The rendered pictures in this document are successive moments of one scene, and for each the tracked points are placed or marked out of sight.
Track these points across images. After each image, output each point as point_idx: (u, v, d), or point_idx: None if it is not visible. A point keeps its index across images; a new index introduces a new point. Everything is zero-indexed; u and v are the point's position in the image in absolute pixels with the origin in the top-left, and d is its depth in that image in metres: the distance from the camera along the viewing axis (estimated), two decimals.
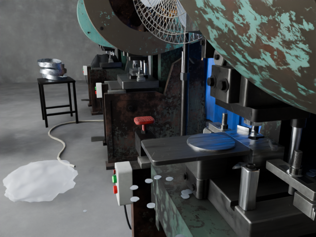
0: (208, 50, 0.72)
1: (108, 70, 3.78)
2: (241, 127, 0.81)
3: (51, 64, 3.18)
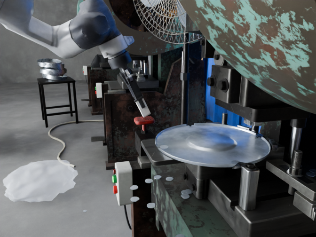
0: (208, 50, 0.72)
1: (108, 70, 3.78)
2: (241, 127, 0.81)
3: (51, 64, 3.18)
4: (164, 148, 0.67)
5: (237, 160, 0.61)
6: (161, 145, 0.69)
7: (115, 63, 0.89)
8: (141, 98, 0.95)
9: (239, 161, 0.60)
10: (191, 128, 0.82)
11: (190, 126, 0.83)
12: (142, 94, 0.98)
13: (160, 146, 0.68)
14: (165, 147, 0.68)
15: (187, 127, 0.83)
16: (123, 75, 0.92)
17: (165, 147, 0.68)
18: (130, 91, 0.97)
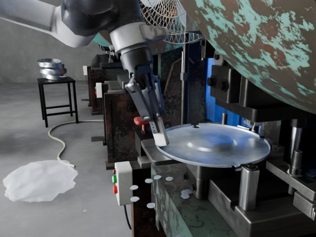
0: (208, 50, 0.72)
1: (108, 70, 3.78)
2: (241, 127, 0.81)
3: (51, 64, 3.18)
4: (254, 138, 0.74)
5: None
6: (258, 140, 0.72)
7: (122, 62, 0.63)
8: (152, 120, 0.65)
9: None
10: (231, 161, 0.60)
11: (233, 164, 0.59)
12: (162, 114, 0.67)
13: (259, 139, 0.73)
14: (254, 138, 0.73)
15: (236, 162, 0.60)
16: None
17: (254, 138, 0.73)
18: None
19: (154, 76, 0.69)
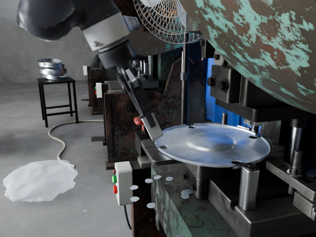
0: (208, 50, 0.72)
1: (108, 70, 3.78)
2: (241, 127, 0.81)
3: (51, 64, 3.18)
4: None
5: None
6: None
7: (111, 59, 0.55)
8: (150, 114, 0.62)
9: None
10: None
11: None
12: None
13: None
14: None
15: (249, 135, 0.76)
16: (122, 78, 0.58)
17: None
18: (134, 102, 0.64)
19: None
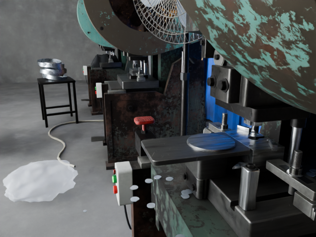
0: (208, 50, 0.72)
1: (108, 70, 3.78)
2: (241, 127, 0.81)
3: (51, 64, 3.18)
4: None
5: None
6: None
7: None
8: None
9: None
10: None
11: None
12: None
13: None
14: None
15: None
16: None
17: None
18: None
19: None
